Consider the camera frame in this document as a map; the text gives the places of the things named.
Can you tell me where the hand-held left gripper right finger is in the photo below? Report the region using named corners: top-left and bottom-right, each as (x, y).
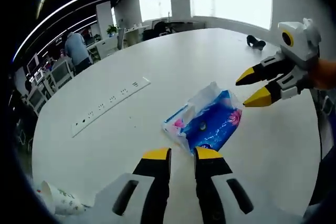
top-left (193, 146), bottom-right (305, 224)

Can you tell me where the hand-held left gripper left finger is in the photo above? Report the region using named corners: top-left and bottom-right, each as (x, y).
top-left (93, 147), bottom-right (173, 224)

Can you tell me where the blue tissue pack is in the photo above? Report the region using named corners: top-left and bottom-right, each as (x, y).
top-left (161, 81), bottom-right (244, 156)

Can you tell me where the printed paper cup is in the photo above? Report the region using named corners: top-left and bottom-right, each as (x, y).
top-left (40, 180), bottom-right (87, 216)

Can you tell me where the person's right hand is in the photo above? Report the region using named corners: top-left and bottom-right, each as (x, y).
top-left (301, 58), bottom-right (336, 91)

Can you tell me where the small black object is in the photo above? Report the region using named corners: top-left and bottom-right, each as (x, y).
top-left (246, 34), bottom-right (267, 51)

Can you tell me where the white built-in socket strip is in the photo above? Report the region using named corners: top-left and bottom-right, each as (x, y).
top-left (70, 76), bottom-right (152, 138)

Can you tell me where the black office chair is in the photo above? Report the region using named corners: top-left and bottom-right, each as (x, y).
top-left (153, 20), bottom-right (170, 37)

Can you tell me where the white office chair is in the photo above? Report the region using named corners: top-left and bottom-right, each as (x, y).
top-left (49, 60), bottom-right (75, 88)
top-left (27, 87), bottom-right (50, 108)

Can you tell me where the green potted plant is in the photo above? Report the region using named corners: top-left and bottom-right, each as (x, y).
top-left (106, 24), bottom-right (119, 36)

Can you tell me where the small pink screen monitor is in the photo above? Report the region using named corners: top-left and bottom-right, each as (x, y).
top-left (26, 54), bottom-right (40, 72)

